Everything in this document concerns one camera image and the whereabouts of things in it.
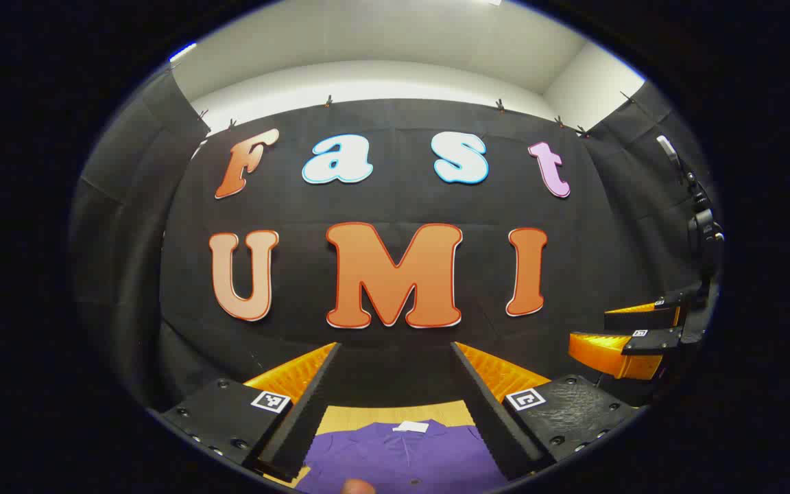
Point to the purple knitted cardigan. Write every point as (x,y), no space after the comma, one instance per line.
(402,460)

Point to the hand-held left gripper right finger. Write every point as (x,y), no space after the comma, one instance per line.
(494,415)

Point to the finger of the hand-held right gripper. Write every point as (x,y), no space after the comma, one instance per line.
(642,320)
(652,341)

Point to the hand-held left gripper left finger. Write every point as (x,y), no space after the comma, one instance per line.
(302,412)

